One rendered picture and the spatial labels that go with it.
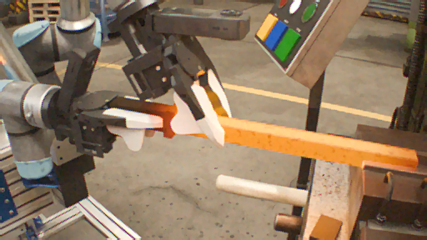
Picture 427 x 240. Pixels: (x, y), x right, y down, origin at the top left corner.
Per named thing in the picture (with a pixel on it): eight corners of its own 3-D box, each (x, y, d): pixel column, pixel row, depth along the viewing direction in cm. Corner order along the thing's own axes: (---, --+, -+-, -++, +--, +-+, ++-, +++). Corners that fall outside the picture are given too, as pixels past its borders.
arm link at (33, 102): (48, 77, 59) (17, 94, 52) (67, 79, 58) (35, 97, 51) (56, 115, 62) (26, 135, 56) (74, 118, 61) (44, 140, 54)
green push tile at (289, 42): (281, 61, 81) (299, 34, 78) (273, 52, 87) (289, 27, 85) (287, 65, 81) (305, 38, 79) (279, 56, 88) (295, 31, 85)
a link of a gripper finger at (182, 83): (204, 113, 46) (176, 52, 45) (215, 109, 45) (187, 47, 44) (188, 126, 42) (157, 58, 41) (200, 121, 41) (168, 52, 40)
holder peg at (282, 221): (271, 233, 49) (273, 220, 48) (275, 222, 52) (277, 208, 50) (299, 239, 48) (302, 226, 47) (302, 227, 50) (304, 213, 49)
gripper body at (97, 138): (130, 137, 58) (74, 125, 62) (125, 88, 54) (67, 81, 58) (105, 160, 52) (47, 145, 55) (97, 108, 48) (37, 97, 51)
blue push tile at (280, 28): (270, 49, 90) (286, 25, 87) (263, 42, 96) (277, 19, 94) (276, 53, 90) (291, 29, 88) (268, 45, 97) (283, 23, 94)
